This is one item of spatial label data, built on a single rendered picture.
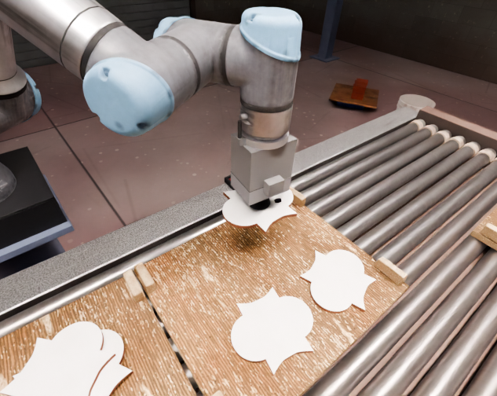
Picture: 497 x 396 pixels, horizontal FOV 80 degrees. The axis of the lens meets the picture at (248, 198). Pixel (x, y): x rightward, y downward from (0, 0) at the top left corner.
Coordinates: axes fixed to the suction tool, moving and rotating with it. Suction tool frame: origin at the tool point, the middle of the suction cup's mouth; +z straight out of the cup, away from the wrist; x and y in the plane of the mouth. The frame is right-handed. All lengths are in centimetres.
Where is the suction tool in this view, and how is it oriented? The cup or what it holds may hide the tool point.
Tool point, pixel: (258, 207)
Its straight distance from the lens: 56.0
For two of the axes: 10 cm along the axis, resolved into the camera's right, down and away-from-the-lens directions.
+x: -5.1, -5.8, 6.3
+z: -0.3, 7.4, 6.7
